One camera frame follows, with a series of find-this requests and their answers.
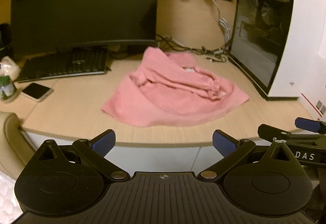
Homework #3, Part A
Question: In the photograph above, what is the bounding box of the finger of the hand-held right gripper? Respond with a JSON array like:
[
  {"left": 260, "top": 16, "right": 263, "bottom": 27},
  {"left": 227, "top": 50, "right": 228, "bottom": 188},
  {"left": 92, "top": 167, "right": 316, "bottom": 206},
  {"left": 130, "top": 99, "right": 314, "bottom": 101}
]
[
  {"left": 257, "top": 124, "right": 326, "bottom": 143},
  {"left": 295, "top": 117, "right": 326, "bottom": 134}
]

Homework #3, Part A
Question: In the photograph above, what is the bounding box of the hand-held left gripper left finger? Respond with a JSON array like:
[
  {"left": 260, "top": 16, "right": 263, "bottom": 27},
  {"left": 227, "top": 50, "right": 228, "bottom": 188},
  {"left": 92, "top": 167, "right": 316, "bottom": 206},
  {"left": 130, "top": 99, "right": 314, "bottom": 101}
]
[{"left": 38, "top": 129, "right": 130, "bottom": 182}]

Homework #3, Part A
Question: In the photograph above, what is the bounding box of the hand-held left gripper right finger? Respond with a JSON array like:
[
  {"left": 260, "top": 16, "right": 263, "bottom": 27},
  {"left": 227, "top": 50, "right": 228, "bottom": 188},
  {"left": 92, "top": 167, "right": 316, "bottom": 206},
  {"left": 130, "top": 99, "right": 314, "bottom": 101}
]
[{"left": 198, "top": 129, "right": 294, "bottom": 183}]

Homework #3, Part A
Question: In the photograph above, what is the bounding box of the pink knit garment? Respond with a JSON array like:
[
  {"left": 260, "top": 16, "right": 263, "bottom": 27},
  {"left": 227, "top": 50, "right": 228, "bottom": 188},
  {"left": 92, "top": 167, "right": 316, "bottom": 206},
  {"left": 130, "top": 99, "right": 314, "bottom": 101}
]
[{"left": 101, "top": 47, "right": 249, "bottom": 128}]

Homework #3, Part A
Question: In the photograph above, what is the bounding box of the white cardboard box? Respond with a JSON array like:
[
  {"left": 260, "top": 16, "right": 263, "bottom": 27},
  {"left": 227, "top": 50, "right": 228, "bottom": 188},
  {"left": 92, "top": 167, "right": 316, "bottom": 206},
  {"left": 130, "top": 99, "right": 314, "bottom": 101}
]
[{"left": 299, "top": 47, "right": 326, "bottom": 123}]

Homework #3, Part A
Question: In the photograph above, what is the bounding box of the smartphone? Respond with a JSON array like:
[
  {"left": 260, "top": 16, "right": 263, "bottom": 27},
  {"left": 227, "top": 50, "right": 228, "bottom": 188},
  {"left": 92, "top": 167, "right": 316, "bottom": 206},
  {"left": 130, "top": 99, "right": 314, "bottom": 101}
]
[{"left": 21, "top": 83, "right": 54, "bottom": 103}]

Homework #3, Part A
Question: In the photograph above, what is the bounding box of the black keyboard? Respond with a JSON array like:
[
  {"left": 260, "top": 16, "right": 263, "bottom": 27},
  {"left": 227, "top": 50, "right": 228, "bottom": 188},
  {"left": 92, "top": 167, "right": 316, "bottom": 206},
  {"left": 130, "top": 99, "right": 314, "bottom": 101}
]
[{"left": 16, "top": 47, "right": 109, "bottom": 83}]

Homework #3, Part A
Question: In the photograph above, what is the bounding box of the white computer case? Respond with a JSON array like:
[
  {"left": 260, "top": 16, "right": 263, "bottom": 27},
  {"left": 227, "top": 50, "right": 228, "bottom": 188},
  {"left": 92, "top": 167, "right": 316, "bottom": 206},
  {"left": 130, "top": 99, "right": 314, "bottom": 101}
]
[{"left": 227, "top": 0, "right": 326, "bottom": 101}]

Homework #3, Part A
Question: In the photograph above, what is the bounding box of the beige chair armrest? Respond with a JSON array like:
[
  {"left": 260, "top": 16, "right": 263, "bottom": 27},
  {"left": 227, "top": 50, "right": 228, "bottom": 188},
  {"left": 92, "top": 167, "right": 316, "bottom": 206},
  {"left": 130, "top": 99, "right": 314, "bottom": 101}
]
[{"left": 0, "top": 111, "right": 36, "bottom": 182}]

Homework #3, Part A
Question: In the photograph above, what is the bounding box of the green label bottle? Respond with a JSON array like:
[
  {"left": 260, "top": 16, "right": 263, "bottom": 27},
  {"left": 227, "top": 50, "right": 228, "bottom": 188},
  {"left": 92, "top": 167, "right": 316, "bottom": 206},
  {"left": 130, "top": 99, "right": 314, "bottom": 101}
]
[{"left": 0, "top": 75, "right": 17, "bottom": 101}]

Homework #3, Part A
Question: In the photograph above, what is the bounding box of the white quilted cloth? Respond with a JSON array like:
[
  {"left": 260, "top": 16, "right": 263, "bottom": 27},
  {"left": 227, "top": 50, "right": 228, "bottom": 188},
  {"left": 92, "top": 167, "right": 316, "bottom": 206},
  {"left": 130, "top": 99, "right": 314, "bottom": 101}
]
[{"left": 0, "top": 170, "right": 23, "bottom": 224}]

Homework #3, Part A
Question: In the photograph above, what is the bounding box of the white plastic bag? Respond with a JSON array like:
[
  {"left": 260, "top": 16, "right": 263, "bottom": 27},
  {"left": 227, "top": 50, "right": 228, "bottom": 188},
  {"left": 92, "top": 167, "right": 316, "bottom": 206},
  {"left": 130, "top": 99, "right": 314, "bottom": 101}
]
[{"left": 0, "top": 56, "right": 21, "bottom": 81}]

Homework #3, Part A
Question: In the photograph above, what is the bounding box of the black computer monitor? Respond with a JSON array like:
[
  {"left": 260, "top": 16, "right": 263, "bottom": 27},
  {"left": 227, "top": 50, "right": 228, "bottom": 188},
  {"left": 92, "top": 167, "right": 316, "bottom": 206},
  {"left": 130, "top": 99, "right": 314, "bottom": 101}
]
[{"left": 11, "top": 0, "right": 160, "bottom": 60}]

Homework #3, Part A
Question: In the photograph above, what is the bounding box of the black cable bundle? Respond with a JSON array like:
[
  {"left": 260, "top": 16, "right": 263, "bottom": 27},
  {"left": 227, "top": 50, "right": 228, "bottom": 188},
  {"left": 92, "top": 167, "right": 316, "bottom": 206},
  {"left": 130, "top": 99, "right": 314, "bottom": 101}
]
[{"left": 155, "top": 34, "right": 232, "bottom": 63}]

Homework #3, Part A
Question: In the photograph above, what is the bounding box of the white power cable with plug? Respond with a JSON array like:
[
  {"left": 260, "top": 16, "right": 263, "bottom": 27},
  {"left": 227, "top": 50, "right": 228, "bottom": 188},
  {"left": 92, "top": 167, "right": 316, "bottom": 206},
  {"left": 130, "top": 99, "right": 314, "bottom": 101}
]
[{"left": 202, "top": 0, "right": 232, "bottom": 45}]

